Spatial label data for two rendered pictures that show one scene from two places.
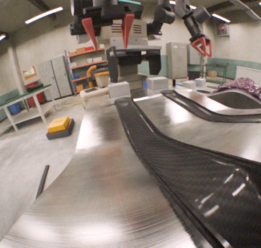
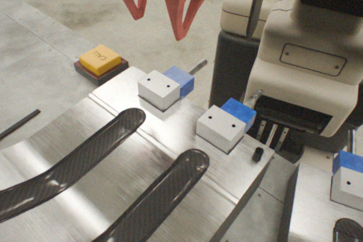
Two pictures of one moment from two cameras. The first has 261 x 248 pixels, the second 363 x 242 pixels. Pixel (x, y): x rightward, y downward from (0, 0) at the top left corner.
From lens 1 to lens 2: 0.34 m
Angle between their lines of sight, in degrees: 43
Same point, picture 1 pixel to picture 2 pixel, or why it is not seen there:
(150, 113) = (105, 166)
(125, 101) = (135, 120)
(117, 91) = (147, 95)
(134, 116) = (98, 153)
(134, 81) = (318, 52)
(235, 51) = not seen: outside the picture
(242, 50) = not seen: outside the picture
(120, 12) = not seen: outside the picture
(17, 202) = not seen: outside the picture
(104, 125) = (66, 137)
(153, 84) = (199, 127)
